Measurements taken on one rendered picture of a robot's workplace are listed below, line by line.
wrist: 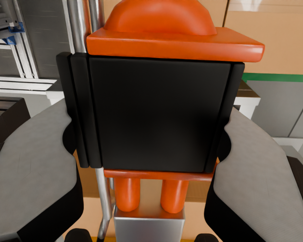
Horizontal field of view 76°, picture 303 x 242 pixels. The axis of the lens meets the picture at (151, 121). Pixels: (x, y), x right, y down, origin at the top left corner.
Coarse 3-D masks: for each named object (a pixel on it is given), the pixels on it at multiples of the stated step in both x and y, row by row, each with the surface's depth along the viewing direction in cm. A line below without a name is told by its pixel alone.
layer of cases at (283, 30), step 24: (120, 0) 54; (216, 0) 54; (240, 0) 54; (264, 0) 54; (288, 0) 54; (216, 24) 57; (240, 24) 57; (264, 24) 57; (288, 24) 57; (288, 48) 61; (264, 72) 65; (288, 72) 65
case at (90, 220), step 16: (80, 176) 42; (96, 192) 39; (112, 192) 39; (192, 192) 40; (96, 208) 40; (192, 208) 39; (80, 224) 43; (96, 224) 43; (112, 224) 43; (192, 224) 43
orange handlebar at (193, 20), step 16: (128, 0) 9; (144, 0) 8; (160, 0) 8; (176, 0) 8; (192, 0) 9; (112, 16) 9; (128, 16) 9; (144, 16) 9; (160, 16) 9; (176, 16) 9; (192, 16) 9; (208, 16) 9; (160, 32) 9; (176, 32) 9; (192, 32) 9; (208, 32) 9; (128, 192) 15; (176, 192) 15; (128, 208) 16; (176, 208) 16
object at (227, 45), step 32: (96, 32) 8; (128, 32) 9; (224, 32) 10; (96, 64) 8; (128, 64) 8; (160, 64) 8; (192, 64) 8; (224, 64) 8; (96, 96) 9; (128, 96) 9; (160, 96) 9; (192, 96) 9; (224, 96) 9; (128, 128) 10; (160, 128) 10; (192, 128) 10; (128, 160) 11; (160, 160) 11; (192, 160) 11
